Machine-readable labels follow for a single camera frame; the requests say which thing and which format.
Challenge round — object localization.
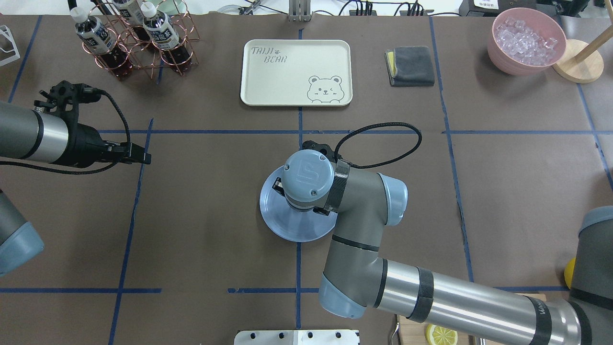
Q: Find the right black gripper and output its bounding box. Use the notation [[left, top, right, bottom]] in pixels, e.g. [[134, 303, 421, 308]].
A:
[[272, 177, 339, 216]]

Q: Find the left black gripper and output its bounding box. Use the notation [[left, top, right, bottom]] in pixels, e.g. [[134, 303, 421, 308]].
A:
[[61, 124, 151, 168]]

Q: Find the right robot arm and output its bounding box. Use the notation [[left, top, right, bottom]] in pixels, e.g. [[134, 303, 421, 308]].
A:
[[277, 150, 613, 345]]

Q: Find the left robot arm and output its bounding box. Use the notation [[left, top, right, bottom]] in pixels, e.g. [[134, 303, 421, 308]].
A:
[[0, 102, 151, 276]]

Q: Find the blue plate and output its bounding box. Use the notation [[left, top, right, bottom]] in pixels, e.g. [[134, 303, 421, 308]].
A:
[[259, 167, 338, 242]]

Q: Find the cream bear tray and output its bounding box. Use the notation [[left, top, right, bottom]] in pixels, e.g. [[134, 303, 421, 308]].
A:
[[239, 39, 353, 107]]

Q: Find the dark drink bottle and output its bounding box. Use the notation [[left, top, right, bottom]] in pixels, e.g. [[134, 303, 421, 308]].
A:
[[112, 0, 156, 52], [140, 1, 192, 74], [69, 7, 132, 80]]

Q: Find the green small bowl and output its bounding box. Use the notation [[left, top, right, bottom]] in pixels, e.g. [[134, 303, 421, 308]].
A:
[[156, 0, 187, 15]]

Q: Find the grey folded cloth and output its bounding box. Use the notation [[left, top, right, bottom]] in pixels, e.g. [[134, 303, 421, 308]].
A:
[[385, 46, 435, 87]]

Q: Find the lemon slice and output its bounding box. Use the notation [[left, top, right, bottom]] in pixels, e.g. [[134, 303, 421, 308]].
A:
[[425, 324, 458, 345]]

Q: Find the pink bowl of ice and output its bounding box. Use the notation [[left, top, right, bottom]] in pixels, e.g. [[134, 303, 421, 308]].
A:
[[488, 7, 567, 76]]

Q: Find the yellow lemon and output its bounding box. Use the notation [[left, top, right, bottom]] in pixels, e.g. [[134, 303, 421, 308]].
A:
[[563, 257, 576, 289]]

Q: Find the wooden cup stand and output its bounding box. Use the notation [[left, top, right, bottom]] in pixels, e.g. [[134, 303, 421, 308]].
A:
[[553, 25, 613, 84]]

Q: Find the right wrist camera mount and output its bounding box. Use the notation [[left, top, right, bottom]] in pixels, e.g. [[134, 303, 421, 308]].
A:
[[302, 140, 338, 163]]

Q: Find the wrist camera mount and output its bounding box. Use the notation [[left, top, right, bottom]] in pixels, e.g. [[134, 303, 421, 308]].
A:
[[34, 80, 101, 113], [302, 140, 338, 163]]

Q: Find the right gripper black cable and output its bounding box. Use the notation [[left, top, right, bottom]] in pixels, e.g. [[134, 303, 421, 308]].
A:
[[333, 123, 423, 169]]

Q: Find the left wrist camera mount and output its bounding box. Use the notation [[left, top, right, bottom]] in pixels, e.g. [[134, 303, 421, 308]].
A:
[[34, 80, 101, 113]]

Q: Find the copper wire bottle rack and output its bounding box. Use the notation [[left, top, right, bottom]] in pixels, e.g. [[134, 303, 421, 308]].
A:
[[89, 0, 201, 81]]

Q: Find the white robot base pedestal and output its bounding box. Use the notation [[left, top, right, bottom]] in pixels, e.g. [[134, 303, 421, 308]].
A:
[[234, 329, 361, 345]]

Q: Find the aluminium frame post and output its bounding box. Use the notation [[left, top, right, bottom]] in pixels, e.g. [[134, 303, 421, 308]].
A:
[[288, 0, 312, 22]]

